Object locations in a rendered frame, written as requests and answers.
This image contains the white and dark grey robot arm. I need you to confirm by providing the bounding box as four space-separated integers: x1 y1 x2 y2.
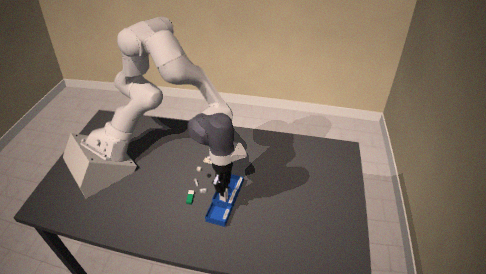
81 16 247 166

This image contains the blue rack of three labelled bins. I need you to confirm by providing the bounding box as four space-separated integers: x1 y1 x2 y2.
205 174 243 227

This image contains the green and white eraser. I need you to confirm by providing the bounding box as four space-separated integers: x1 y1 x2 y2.
186 190 194 204

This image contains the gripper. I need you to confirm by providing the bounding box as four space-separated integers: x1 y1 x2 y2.
212 162 233 202

